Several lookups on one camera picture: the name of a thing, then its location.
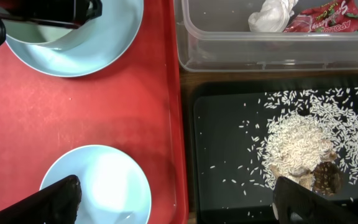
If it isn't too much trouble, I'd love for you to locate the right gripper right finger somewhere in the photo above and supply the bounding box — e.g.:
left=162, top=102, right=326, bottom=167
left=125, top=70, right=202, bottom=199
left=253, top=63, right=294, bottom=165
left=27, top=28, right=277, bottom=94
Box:
left=272, top=177, right=358, bottom=224

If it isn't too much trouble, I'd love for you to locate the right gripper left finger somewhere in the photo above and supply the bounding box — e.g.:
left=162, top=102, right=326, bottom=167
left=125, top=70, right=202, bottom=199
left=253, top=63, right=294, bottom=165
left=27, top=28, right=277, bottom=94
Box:
left=0, top=175, right=81, bottom=224

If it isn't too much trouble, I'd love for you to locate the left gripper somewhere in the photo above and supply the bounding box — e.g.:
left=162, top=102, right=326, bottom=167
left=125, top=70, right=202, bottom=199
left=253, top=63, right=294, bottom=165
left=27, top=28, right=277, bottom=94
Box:
left=0, top=0, right=103, bottom=29

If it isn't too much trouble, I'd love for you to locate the green bowl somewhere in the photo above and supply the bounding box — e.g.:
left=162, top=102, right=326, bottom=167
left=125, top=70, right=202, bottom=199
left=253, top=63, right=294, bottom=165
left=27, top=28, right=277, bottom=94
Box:
left=3, top=20, right=95, bottom=50

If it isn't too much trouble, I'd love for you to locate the light blue plate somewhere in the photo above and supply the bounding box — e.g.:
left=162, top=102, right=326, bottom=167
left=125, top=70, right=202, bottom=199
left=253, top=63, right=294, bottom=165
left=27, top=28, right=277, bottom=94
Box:
left=6, top=0, right=144, bottom=78

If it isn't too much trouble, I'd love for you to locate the small light blue bowl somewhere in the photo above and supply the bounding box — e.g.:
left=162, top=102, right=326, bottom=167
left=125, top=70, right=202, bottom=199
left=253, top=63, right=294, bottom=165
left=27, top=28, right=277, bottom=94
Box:
left=40, top=145, right=152, bottom=224

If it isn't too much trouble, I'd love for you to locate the food scraps and rice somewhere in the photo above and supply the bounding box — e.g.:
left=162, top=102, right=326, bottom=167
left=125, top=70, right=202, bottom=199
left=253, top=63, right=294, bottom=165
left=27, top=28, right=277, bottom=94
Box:
left=262, top=99, right=348, bottom=200

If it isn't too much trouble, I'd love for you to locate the white napkin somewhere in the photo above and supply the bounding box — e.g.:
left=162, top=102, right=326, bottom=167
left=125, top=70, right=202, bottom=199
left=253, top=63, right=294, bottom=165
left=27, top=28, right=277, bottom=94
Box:
left=248, top=0, right=298, bottom=32

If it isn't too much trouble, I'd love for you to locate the red snack wrapper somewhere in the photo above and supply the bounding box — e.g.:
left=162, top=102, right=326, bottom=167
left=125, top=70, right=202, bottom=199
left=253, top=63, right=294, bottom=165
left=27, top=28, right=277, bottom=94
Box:
left=284, top=0, right=358, bottom=33

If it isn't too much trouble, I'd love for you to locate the red plastic tray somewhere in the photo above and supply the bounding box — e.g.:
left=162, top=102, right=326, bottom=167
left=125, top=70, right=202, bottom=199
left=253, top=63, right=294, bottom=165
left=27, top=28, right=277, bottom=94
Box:
left=0, top=1, right=188, bottom=223

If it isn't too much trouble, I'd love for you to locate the black plastic tray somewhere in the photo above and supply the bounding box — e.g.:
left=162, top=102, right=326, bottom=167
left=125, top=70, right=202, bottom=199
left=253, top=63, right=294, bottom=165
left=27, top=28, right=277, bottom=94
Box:
left=189, top=77, right=358, bottom=223

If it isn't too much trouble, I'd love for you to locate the clear plastic bin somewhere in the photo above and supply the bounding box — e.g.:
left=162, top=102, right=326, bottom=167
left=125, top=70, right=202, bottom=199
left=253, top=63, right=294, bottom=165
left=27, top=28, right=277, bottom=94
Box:
left=174, top=0, right=358, bottom=72

